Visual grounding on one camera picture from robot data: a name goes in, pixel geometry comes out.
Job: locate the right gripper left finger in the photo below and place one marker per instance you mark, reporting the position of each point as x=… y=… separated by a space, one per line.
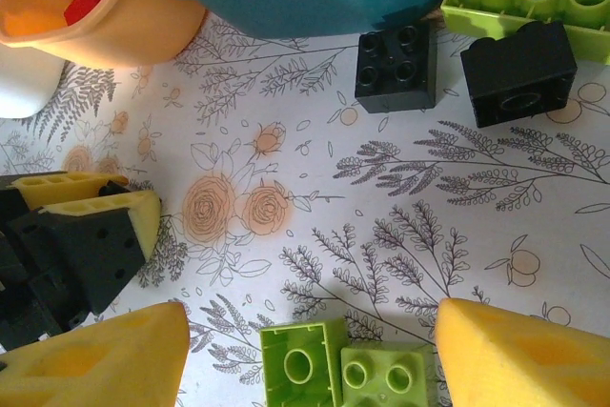
x=95 y=364

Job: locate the red lego brick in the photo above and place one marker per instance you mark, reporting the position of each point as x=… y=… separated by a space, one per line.
x=81 y=9

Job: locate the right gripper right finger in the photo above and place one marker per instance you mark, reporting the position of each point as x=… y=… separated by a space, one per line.
x=524 y=364

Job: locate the green lego brick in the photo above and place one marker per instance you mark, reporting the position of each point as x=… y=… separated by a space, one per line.
x=376 y=395
x=276 y=388
x=476 y=21

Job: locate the floral table cover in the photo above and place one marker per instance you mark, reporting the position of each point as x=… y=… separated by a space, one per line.
x=333 y=188

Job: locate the orange plastic container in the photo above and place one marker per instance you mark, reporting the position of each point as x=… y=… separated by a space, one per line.
x=143 y=30

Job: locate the black lego brick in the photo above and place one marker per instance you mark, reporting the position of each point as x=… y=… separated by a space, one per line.
x=395 y=87
x=514 y=78

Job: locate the white plastic container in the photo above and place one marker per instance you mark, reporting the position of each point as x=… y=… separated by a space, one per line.
x=24 y=87

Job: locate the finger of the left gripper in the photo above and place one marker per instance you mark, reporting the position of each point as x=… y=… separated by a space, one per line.
x=52 y=183
x=86 y=254

